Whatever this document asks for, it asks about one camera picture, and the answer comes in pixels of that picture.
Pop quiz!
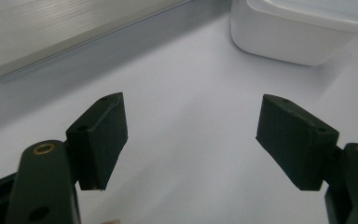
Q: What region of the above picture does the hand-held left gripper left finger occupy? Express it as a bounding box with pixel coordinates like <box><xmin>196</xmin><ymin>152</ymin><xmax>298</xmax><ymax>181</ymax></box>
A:
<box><xmin>5</xmin><ymin>91</ymin><xmax>129</xmax><ymax>224</ymax></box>

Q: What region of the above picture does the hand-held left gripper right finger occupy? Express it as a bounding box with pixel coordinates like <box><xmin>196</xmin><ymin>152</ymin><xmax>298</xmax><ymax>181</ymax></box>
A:
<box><xmin>255</xmin><ymin>93</ymin><xmax>358</xmax><ymax>224</ymax></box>

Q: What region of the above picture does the white plastic container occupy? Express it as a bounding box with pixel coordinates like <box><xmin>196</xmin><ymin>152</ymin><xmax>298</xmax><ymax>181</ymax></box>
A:
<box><xmin>229</xmin><ymin>0</ymin><xmax>358</xmax><ymax>67</ymax></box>

